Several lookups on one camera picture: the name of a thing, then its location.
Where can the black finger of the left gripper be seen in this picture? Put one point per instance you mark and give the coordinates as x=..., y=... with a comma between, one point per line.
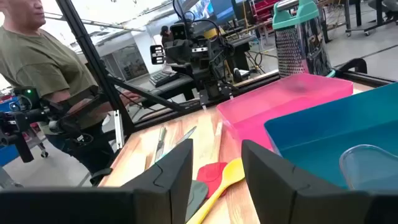
x=185, y=51
x=171, y=51

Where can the clear plastic bin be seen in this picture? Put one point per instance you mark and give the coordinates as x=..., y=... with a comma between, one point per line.
x=373, y=171

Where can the black aluminium table frame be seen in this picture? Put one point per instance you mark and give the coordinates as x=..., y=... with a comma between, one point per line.
x=93, y=59

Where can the black rolling desk frame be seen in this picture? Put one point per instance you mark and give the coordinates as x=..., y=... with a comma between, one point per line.
x=347, y=15

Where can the dark side desk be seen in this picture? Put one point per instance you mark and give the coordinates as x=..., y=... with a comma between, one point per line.
x=180, y=87

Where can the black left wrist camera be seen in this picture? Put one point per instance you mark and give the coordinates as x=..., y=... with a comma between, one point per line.
x=178, y=31

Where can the red tool cart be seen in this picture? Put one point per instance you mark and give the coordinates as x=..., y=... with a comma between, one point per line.
x=264, y=9

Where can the teal metal box grater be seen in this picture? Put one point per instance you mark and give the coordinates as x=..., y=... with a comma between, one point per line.
x=292, y=53

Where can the black keyboard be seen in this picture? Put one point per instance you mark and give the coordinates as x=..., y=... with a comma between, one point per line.
x=163, y=77

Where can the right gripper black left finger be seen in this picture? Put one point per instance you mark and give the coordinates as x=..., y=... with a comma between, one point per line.
x=168, y=186

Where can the yellow silicone spatula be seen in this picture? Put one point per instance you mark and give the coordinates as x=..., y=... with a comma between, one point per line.
x=230, y=174

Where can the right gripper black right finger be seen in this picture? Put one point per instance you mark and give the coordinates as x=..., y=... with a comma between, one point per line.
x=280, y=193

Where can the person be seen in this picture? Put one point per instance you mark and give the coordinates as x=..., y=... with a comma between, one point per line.
x=164, y=32
x=37, y=62

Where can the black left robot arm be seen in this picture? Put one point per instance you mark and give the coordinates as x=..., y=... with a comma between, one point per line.
x=214, y=71

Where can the blue plastic bin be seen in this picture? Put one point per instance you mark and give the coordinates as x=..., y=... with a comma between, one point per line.
x=326, y=140

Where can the computer monitor blue screen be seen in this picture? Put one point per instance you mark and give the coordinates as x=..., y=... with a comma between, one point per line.
x=205, y=9

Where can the pink translucent plastic bin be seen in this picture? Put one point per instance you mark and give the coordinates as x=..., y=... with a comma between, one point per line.
x=280, y=102

